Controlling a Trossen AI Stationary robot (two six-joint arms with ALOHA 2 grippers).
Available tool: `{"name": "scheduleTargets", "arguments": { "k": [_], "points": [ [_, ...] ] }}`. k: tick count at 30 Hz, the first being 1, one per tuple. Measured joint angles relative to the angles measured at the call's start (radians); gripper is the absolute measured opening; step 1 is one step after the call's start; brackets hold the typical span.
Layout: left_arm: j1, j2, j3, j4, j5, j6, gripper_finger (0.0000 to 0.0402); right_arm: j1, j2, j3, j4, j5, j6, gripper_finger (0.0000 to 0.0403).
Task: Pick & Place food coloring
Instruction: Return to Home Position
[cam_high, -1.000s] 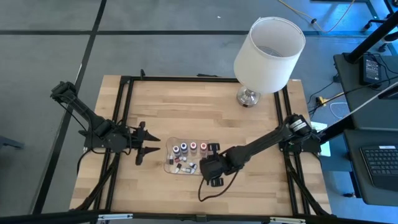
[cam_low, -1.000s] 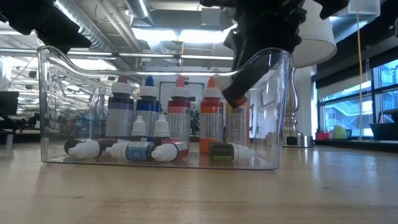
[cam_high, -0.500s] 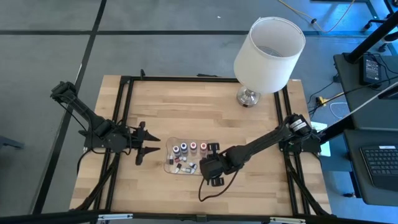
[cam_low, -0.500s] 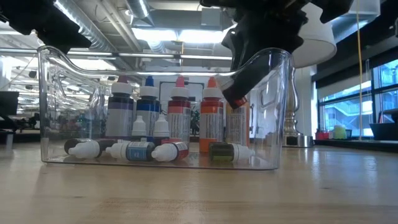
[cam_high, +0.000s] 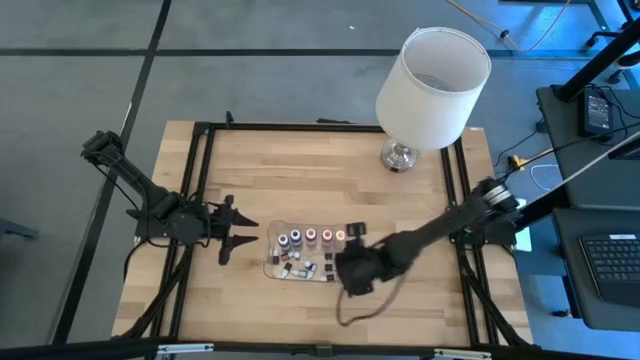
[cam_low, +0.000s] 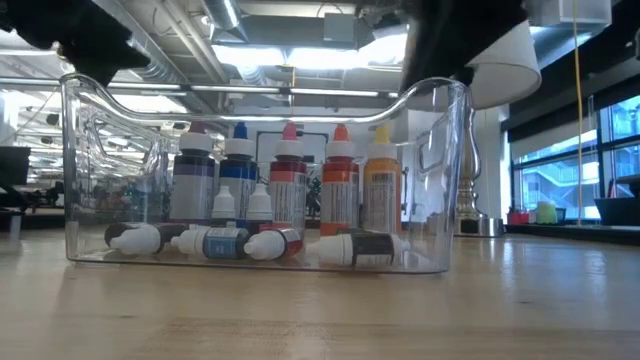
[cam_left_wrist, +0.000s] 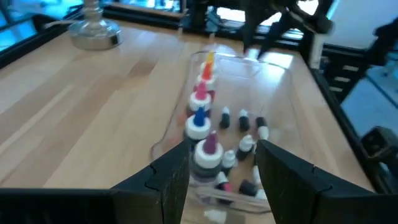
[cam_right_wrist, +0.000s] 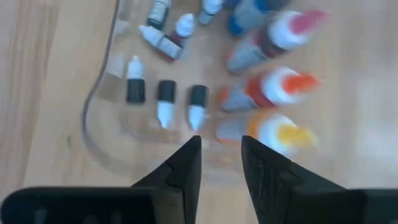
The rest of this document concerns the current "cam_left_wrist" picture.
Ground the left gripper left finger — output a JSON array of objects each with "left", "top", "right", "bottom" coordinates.
[{"left": 0, "top": 139, "right": 192, "bottom": 224}]

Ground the small red dropper bottle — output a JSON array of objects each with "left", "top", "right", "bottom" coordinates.
[{"left": 215, "top": 171, "right": 234, "bottom": 205}]

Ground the small white cap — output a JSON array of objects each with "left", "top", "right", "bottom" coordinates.
[{"left": 236, "top": 134, "right": 256, "bottom": 161}]

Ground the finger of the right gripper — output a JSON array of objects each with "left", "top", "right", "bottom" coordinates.
[
  {"left": 257, "top": 18, "right": 292, "bottom": 60},
  {"left": 242, "top": 15, "right": 259, "bottom": 55}
]

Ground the large purple food coloring bottle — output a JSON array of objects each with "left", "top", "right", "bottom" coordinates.
[{"left": 188, "top": 130, "right": 225, "bottom": 187}]

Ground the silver lamp with white shade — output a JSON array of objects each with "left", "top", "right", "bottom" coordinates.
[{"left": 68, "top": 0, "right": 122, "bottom": 51}]

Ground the white lamp power cord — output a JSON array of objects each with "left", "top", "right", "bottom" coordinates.
[{"left": 43, "top": 19, "right": 75, "bottom": 29}]

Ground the clear plastic tray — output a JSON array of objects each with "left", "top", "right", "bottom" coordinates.
[{"left": 150, "top": 49, "right": 307, "bottom": 215}]

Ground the large blue food coloring bottle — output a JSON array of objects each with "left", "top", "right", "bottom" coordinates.
[{"left": 183, "top": 106, "right": 212, "bottom": 147}]

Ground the black aluminium table frame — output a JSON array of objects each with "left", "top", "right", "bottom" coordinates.
[{"left": 0, "top": 0, "right": 398, "bottom": 195}]

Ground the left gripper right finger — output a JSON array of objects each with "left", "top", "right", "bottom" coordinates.
[{"left": 254, "top": 139, "right": 398, "bottom": 224}]

